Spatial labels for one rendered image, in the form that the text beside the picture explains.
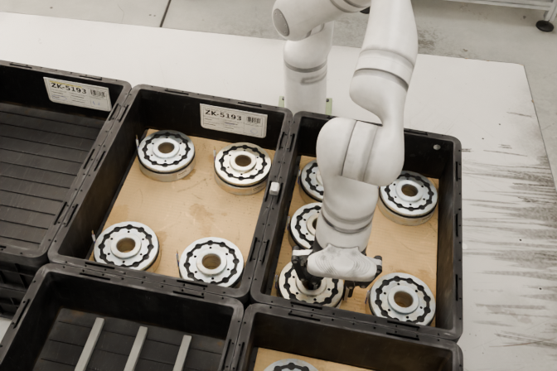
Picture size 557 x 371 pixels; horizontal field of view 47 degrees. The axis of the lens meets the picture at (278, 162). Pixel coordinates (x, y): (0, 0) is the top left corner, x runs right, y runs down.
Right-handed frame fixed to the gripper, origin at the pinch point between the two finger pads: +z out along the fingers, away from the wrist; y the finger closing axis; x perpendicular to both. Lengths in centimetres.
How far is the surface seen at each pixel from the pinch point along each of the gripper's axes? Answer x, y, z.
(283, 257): -6.2, 7.8, 2.5
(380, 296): 0.8, -7.7, -0.7
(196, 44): -76, 36, 15
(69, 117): -33, 53, 3
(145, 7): -187, 83, 85
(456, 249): -4.6, -18.0, -7.5
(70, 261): 5.3, 38.0, -7.6
